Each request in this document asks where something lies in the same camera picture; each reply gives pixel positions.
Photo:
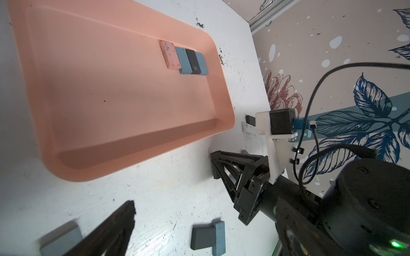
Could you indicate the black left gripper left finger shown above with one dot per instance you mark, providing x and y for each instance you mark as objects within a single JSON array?
[{"x": 111, "y": 237}]

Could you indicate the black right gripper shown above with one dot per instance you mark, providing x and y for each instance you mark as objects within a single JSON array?
[{"x": 250, "y": 193}]

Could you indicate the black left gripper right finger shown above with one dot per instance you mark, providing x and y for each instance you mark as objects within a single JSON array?
[{"x": 299, "y": 237}]

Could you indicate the teal eraser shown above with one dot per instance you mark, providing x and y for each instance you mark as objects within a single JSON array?
[
  {"x": 186, "y": 68},
  {"x": 202, "y": 64},
  {"x": 219, "y": 248}
]

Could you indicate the pink eraser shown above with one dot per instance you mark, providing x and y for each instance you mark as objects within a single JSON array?
[{"x": 170, "y": 55}]

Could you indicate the pink plastic storage tray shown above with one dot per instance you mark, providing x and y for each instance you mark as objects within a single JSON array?
[{"x": 100, "y": 94}]

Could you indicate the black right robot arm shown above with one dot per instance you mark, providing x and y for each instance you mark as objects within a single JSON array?
[{"x": 364, "y": 213}]

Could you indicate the grey-blue eraser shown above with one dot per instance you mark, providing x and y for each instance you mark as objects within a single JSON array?
[{"x": 60, "y": 240}]

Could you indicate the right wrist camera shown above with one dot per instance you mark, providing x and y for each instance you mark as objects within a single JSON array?
[{"x": 278, "y": 128}]

